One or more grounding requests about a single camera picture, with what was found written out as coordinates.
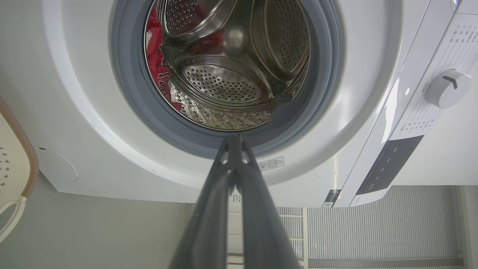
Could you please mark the stainless steel washing machine drum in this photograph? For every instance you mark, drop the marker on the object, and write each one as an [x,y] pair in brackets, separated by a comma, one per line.
[224,80]

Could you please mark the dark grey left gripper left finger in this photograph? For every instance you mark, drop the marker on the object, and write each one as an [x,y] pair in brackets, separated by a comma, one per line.
[209,224]

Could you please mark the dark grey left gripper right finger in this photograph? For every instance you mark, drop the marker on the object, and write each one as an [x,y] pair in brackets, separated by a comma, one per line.
[261,231]

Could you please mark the white oval filter access cover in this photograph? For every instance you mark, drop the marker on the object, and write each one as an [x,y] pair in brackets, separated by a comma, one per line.
[58,166]

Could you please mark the black QR code sticker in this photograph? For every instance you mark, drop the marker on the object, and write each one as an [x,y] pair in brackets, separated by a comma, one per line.
[331,198]

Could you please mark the white front-load washing machine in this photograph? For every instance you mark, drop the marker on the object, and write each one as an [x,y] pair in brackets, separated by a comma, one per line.
[93,93]

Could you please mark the warning sticker with red triangle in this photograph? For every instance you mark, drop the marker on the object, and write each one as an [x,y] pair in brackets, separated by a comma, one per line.
[271,163]

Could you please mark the grey rubber door gasket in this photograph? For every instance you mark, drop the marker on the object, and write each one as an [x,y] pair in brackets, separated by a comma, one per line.
[129,86]

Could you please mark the red basketball jersey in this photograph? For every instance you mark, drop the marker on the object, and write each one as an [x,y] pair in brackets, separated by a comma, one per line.
[155,61]

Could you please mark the cream perforated laundry basket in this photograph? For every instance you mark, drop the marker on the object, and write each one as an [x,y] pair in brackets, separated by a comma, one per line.
[13,157]

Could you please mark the white control dial knob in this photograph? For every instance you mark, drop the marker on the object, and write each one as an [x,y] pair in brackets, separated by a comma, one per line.
[447,89]

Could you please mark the white slatted panel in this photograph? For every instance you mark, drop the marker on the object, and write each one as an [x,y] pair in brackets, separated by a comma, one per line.
[381,224]

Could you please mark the black washer touch panel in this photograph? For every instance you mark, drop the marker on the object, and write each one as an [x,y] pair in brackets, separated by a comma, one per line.
[390,164]

